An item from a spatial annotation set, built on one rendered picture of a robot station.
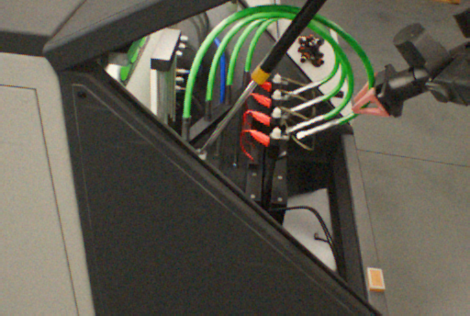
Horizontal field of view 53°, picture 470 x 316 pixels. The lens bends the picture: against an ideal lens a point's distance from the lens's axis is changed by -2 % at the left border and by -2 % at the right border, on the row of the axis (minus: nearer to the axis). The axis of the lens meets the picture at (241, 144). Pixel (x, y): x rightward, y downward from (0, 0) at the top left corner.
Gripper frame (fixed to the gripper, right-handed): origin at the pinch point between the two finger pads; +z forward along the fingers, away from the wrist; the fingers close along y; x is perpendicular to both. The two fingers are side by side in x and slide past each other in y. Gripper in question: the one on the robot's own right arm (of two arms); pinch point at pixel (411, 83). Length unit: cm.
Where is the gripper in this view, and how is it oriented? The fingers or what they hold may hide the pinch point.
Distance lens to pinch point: 117.1
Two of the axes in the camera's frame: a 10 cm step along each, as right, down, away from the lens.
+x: -3.1, 5.6, -7.7
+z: -7.3, 3.8, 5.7
